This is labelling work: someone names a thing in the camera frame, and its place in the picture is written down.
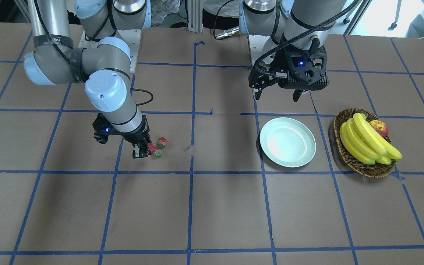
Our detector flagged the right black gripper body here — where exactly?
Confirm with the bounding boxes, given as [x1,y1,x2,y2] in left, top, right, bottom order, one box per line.
[121,116,152,158]

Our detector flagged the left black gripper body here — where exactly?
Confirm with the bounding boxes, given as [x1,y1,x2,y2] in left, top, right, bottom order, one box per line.
[248,55,292,98]

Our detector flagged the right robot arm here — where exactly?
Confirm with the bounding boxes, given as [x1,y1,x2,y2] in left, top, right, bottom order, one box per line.
[24,0,153,158]

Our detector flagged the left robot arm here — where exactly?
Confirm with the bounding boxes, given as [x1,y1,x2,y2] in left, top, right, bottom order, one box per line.
[239,0,348,101]

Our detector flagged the light green plate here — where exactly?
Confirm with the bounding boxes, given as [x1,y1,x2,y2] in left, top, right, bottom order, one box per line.
[259,117,317,168]

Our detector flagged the yellow banana bunch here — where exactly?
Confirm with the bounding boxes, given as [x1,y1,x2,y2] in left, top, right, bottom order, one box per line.
[339,113,403,165]

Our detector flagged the red yellow apple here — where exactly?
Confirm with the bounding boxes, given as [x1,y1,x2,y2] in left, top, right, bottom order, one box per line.
[370,120,389,138]

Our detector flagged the wicker basket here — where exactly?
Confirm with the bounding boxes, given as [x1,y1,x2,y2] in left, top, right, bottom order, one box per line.
[328,107,396,178]

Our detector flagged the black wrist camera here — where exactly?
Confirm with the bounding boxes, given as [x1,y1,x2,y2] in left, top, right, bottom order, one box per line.
[273,45,329,91]
[92,113,119,144]

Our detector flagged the black cables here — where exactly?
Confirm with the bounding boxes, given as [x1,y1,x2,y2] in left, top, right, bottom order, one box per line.
[129,88,154,107]

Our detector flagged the aluminium frame post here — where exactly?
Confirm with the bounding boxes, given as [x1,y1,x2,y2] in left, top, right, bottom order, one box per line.
[186,0,203,34]

